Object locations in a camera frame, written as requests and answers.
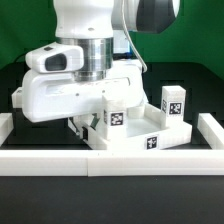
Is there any white square tabletop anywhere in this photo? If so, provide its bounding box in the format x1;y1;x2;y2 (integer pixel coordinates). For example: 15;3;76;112
68;103;194;152

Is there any white U-shaped fence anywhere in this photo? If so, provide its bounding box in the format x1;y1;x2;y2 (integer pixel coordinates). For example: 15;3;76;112
0;113;224;177

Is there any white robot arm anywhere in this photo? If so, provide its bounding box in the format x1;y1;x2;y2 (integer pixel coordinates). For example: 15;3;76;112
22;0;180;140

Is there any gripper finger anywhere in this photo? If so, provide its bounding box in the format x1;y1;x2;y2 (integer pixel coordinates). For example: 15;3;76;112
90;113;101;130
78;124;88;140

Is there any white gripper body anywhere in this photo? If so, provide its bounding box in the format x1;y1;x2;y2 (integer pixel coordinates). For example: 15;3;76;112
22;44;144;123

